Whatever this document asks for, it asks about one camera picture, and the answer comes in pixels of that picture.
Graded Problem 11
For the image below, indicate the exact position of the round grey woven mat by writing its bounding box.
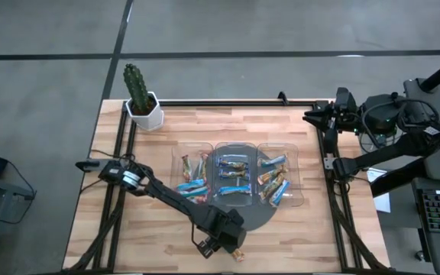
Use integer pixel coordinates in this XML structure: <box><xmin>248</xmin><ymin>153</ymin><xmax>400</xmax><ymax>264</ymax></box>
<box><xmin>204</xmin><ymin>143</ymin><xmax>283</xmax><ymax>233</ymax></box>

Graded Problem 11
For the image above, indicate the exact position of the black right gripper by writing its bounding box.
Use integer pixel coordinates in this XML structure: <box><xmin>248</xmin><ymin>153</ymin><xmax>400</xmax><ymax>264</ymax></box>
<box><xmin>303</xmin><ymin>105</ymin><xmax>358</xmax><ymax>134</ymax></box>

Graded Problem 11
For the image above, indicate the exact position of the white paper sheet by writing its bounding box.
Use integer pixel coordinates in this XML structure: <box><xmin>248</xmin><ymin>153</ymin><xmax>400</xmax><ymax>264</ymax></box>
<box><xmin>365</xmin><ymin>167</ymin><xmax>392</xmax><ymax>214</ymax></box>

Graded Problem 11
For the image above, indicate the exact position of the chocolate chip granola bar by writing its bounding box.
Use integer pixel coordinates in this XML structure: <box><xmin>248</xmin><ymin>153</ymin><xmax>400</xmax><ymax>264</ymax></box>
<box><xmin>196</xmin><ymin>152</ymin><xmax>210</xmax><ymax>180</ymax></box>
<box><xmin>181</xmin><ymin>154</ymin><xmax>193</xmax><ymax>183</ymax></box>
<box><xmin>176</xmin><ymin>178</ymin><xmax>205</xmax><ymax>192</ymax></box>
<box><xmin>183</xmin><ymin>193</ymin><xmax>210</xmax><ymax>205</ymax></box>
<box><xmin>179</xmin><ymin>185</ymin><xmax>212</xmax><ymax>198</ymax></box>

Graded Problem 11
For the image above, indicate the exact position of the black metal table frame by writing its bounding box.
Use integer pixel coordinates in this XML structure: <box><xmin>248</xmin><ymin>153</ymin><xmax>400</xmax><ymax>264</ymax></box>
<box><xmin>62</xmin><ymin>98</ymin><xmax>393</xmax><ymax>274</ymax></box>

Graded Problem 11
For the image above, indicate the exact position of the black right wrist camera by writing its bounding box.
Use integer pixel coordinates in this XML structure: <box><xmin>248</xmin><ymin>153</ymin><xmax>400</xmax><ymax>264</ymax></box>
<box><xmin>322</xmin><ymin>128</ymin><xmax>338</xmax><ymax>154</ymax></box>

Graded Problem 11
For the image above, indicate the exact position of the black support beam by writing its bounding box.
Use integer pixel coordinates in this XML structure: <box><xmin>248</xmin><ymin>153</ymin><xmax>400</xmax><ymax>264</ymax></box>
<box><xmin>370</xmin><ymin>158</ymin><xmax>427</xmax><ymax>198</ymax></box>

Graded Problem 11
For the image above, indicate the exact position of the grey metal side table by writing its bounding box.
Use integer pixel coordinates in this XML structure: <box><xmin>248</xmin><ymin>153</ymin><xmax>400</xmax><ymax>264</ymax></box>
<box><xmin>0</xmin><ymin>171</ymin><xmax>37</xmax><ymax>275</ymax></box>

